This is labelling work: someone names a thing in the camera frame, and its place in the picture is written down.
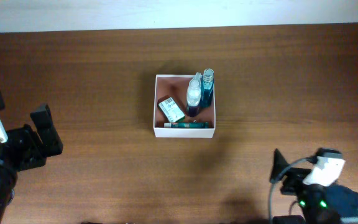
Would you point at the blue mouthwash bottle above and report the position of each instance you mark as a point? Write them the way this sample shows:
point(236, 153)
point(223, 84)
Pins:
point(207, 87)

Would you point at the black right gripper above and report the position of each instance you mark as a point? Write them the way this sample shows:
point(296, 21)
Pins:
point(295, 177)

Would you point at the green red toothpaste tube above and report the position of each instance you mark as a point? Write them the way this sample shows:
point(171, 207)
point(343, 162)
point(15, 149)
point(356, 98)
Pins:
point(186, 125)

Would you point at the green white soap box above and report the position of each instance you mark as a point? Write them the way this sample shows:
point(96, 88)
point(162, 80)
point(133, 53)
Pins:
point(171, 110)

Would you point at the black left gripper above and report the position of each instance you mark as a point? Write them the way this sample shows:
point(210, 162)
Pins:
point(26, 139)

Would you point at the clear purple soap pump bottle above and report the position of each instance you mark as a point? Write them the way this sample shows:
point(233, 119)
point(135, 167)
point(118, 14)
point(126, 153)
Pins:
point(193, 96)

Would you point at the white cardboard box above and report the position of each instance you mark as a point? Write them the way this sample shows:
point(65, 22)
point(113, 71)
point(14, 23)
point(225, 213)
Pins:
point(175, 86)

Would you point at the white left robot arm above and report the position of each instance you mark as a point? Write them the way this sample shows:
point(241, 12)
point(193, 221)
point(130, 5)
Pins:
point(8, 179)

